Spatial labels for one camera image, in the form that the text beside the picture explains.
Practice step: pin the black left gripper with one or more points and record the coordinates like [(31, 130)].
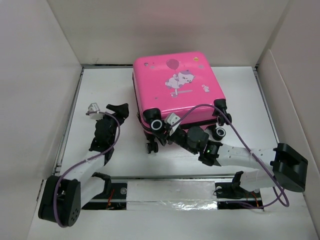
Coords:
[(121, 112)]

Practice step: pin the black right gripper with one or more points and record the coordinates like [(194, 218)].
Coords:
[(163, 138)]

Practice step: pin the pink hard-shell suitcase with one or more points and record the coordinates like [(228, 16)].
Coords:
[(180, 83)]

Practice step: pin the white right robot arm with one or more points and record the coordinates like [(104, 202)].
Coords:
[(270, 167)]

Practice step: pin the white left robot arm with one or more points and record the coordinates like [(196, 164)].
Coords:
[(64, 196)]

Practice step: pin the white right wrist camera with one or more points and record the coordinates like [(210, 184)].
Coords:
[(174, 121)]

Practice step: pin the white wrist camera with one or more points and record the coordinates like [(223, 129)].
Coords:
[(174, 121), (93, 111)]

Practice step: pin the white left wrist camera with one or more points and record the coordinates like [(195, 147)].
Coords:
[(93, 111)]

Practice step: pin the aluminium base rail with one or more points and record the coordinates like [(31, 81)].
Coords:
[(177, 194)]

